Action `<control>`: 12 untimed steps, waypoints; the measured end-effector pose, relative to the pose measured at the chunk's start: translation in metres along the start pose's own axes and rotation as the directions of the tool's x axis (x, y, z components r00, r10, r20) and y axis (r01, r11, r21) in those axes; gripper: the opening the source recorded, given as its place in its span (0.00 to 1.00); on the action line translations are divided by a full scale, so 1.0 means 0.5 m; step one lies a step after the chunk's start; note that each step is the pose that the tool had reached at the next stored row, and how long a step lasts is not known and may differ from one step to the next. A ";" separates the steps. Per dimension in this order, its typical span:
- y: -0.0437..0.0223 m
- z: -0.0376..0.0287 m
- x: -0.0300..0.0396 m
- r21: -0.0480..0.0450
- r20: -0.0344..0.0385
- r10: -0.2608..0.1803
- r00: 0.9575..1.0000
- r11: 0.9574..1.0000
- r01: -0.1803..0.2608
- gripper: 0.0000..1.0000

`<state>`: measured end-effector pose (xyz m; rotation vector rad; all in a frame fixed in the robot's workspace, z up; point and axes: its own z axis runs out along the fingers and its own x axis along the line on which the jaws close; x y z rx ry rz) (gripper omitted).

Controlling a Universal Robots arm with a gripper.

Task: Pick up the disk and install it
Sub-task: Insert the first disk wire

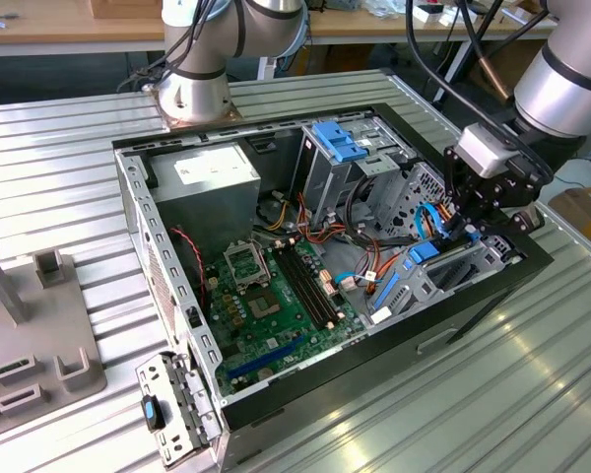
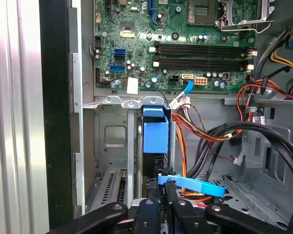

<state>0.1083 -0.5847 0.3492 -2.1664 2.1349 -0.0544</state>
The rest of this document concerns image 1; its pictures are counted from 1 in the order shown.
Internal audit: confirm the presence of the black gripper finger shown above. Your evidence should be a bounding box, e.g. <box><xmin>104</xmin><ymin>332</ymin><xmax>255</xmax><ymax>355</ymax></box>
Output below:
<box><xmin>442</xmin><ymin>146</ymin><xmax>478</xmax><ymax>241</ymax></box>
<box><xmin>464</xmin><ymin>204</ymin><xmax>547</xmax><ymax>242</ymax></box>

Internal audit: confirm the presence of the hard disk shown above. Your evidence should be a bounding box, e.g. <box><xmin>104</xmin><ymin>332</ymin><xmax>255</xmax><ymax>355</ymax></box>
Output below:
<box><xmin>371</xmin><ymin>235</ymin><xmax>482</xmax><ymax>316</ymax></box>

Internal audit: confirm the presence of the orange power wire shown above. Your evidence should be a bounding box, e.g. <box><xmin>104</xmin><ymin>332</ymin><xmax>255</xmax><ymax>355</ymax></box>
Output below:
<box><xmin>363</xmin><ymin>201</ymin><xmax>457</xmax><ymax>297</ymax></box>

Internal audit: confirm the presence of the silver disk bay cage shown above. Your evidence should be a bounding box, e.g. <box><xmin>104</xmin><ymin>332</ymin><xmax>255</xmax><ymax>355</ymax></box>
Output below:
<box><xmin>368</xmin><ymin>162</ymin><xmax>523</xmax><ymax>326</ymax></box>

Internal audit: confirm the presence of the cardboard box with yellow label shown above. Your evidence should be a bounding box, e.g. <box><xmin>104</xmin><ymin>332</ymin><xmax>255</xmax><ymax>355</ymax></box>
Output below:
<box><xmin>546</xmin><ymin>184</ymin><xmax>591</xmax><ymax>257</ymax></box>

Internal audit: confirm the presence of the white flat board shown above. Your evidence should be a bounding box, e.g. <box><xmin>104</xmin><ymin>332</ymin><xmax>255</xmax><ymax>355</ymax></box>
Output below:
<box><xmin>556</xmin><ymin>157</ymin><xmax>591</xmax><ymax>192</ymax></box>

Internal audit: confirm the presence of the blue plastic latch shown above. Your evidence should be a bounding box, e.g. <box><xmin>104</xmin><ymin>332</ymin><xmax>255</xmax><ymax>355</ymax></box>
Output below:
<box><xmin>312</xmin><ymin>120</ymin><xmax>370</xmax><ymax>164</ymax></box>

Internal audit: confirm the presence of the silver optical drive cage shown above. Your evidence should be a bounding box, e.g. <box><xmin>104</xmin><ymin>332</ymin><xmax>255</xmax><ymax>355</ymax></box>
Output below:
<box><xmin>295</xmin><ymin>115</ymin><xmax>420</xmax><ymax>233</ymax></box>

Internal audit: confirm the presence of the white small box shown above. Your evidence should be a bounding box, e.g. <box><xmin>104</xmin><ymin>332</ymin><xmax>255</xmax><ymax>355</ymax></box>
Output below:
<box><xmin>440</xmin><ymin>4</ymin><xmax>479</xmax><ymax>26</ymax></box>

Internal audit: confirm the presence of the wooden desk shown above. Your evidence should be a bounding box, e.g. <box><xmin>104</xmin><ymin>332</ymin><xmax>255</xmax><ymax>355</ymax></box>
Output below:
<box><xmin>0</xmin><ymin>0</ymin><xmax>168</xmax><ymax>58</ymax></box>
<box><xmin>304</xmin><ymin>0</ymin><xmax>558</xmax><ymax>104</ymax></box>

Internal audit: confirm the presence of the beige wooden stand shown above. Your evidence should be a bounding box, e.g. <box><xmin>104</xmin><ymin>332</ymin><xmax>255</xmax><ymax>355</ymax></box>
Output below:
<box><xmin>509</xmin><ymin>2</ymin><xmax>558</xmax><ymax>27</ymax></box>

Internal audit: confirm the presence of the clear plastic bag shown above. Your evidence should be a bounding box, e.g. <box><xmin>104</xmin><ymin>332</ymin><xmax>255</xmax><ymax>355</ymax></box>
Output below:
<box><xmin>363</xmin><ymin>0</ymin><xmax>409</xmax><ymax>21</ymax></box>

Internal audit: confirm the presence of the black RAM slot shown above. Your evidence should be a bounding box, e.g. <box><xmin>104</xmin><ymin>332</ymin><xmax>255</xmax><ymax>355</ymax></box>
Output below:
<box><xmin>274</xmin><ymin>245</ymin><xmax>325</xmax><ymax>331</ymax></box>
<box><xmin>293</xmin><ymin>240</ymin><xmax>342</xmax><ymax>326</ymax></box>
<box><xmin>287</xmin><ymin>242</ymin><xmax>336</xmax><ymax>328</ymax></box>
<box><xmin>281</xmin><ymin>244</ymin><xmax>331</xmax><ymax>330</ymax></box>

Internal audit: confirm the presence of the black open PC case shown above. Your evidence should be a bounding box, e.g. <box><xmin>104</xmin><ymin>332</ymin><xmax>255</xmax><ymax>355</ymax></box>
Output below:
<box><xmin>110</xmin><ymin>101</ymin><xmax>556</xmax><ymax>469</ymax></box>

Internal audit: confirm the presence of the metal socket cover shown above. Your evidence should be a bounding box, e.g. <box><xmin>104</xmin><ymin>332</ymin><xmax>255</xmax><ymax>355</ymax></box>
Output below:
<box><xmin>224</xmin><ymin>240</ymin><xmax>271</xmax><ymax>291</ymax></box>

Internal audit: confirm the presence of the CPU socket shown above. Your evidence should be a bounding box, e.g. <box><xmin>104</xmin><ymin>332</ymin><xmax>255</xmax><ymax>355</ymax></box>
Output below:
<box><xmin>245</xmin><ymin>289</ymin><xmax>283</xmax><ymax>321</ymax></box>

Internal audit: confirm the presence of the green motherboard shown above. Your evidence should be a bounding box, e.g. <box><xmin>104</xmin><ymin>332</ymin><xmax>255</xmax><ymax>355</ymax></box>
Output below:
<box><xmin>201</xmin><ymin>236</ymin><xmax>370</xmax><ymax>395</ymax></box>

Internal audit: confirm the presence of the silver power supply box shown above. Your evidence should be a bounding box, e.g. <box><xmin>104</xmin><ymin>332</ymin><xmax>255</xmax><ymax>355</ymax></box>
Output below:
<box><xmin>147</xmin><ymin>142</ymin><xmax>262</xmax><ymax>257</ymax></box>

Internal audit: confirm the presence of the blue expansion slot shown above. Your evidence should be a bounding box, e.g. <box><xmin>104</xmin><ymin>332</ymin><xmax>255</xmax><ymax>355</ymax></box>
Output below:
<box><xmin>226</xmin><ymin>342</ymin><xmax>304</xmax><ymax>380</ymax></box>

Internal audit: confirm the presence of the square brown mounting plate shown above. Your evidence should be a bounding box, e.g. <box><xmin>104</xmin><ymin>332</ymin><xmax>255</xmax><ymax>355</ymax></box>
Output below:
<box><xmin>147</xmin><ymin>83</ymin><xmax>245</xmax><ymax>132</ymax></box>

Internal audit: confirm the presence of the black blue latch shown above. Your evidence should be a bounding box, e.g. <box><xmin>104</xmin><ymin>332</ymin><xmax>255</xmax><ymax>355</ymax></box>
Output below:
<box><xmin>140</xmin><ymin>392</ymin><xmax>167</xmax><ymax>434</ymax></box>

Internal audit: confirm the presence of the gray parts rack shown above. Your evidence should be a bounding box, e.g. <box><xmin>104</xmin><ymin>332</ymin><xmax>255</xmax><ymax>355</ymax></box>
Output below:
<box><xmin>0</xmin><ymin>230</ymin><xmax>109</xmax><ymax>435</ymax></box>

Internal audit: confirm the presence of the orange black wire harness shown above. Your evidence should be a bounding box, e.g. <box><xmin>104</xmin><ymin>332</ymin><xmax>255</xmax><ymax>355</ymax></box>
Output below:
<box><xmin>295</xmin><ymin>174</ymin><xmax>400</xmax><ymax>252</ymax></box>

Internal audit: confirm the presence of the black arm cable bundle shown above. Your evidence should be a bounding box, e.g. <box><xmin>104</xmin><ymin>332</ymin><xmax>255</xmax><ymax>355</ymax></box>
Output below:
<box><xmin>404</xmin><ymin>0</ymin><xmax>556</xmax><ymax>186</ymax></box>

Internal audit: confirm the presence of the light blue data wire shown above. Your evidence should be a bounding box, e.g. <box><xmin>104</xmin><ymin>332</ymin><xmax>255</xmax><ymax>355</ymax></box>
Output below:
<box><xmin>332</xmin><ymin>269</ymin><xmax>375</xmax><ymax>293</ymax></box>

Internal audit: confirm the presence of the yellow black wire bundle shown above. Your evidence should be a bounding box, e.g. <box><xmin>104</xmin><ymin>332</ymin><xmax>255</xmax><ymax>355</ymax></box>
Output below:
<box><xmin>255</xmin><ymin>189</ymin><xmax>296</xmax><ymax>236</ymax></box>

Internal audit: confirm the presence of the red black fan wire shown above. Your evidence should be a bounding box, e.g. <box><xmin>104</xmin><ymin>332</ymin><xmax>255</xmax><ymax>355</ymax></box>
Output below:
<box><xmin>169</xmin><ymin>225</ymin><xmax>209</xmax><ymax>309</ymax></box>

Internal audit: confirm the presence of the silver expansion bracket cover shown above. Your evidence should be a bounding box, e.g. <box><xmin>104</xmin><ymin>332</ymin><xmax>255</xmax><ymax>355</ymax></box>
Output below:
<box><xmin>135</xmin><ymin>350</ymin><xmax>223</xmax><ymax>467</ymax></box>

